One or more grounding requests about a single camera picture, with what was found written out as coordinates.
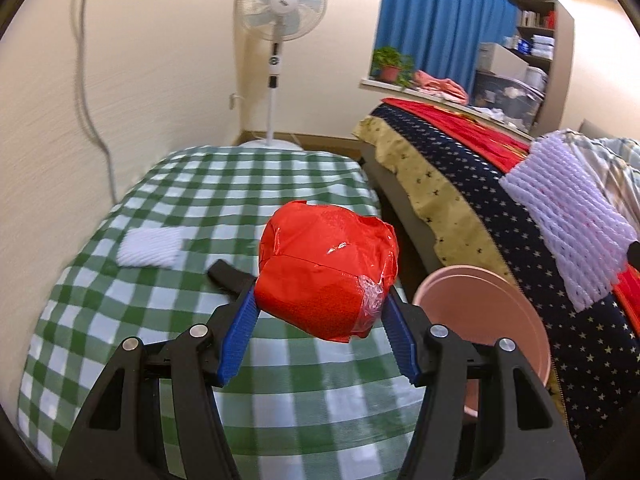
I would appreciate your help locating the green checked tablecloth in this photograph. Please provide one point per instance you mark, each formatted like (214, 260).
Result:
(250, 180)

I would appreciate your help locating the red blanket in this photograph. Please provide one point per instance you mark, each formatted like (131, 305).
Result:
(475, 125)

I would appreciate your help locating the lavender foam fruit net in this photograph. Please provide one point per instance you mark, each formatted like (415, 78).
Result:
(565, 210)

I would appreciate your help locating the clear plastic storage bin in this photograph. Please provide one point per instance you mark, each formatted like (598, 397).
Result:
(505, 95)

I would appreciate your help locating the grey headboard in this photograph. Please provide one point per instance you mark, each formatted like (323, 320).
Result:
(600, 129)

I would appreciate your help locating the grey bed base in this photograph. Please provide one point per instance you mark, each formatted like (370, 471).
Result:
(395, 195)

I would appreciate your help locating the red plastic bag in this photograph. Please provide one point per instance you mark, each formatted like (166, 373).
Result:
(320, 260)

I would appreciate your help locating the wall bookshelf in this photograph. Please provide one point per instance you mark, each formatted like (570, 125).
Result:
(535, 20)

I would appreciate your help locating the striped grey cloth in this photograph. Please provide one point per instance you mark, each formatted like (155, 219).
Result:
(610, 160)

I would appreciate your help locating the pink plastic basin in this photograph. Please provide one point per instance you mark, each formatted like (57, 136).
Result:
(475, 300)

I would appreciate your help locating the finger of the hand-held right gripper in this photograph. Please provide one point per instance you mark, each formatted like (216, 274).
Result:
(635, 254)

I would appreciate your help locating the white foam fruit net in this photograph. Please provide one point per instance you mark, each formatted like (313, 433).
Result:
(150, 247)

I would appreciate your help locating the grey cardboard box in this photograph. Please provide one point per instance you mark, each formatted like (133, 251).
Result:
(500, 60)

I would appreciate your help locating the potted green plant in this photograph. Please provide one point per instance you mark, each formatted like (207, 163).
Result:
(390, 60)

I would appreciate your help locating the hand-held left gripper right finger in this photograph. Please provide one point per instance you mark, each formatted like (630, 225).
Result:
(400, 340)

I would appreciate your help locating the small wall outlet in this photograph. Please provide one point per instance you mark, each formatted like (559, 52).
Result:
(233, 101)

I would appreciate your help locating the pink cloth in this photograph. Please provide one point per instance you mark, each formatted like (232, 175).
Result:
(440, 85)

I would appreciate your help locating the navy star-print blanket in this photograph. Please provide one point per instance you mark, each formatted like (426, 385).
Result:
(550, 335)

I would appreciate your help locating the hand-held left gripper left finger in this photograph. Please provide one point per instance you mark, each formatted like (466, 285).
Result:
(237, 335)

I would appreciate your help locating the yellow printed bed sheet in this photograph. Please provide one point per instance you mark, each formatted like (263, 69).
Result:
(430, 185)

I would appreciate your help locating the white round appliance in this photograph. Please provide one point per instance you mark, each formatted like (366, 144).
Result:
(536, 77)

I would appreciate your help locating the black flat object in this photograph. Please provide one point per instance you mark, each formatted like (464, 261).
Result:
(222, 274)

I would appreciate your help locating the blue curtain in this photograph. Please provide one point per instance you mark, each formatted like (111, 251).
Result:
(440, 20)

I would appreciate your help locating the white standing fan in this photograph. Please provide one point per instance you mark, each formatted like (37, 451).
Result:
(280, 2)

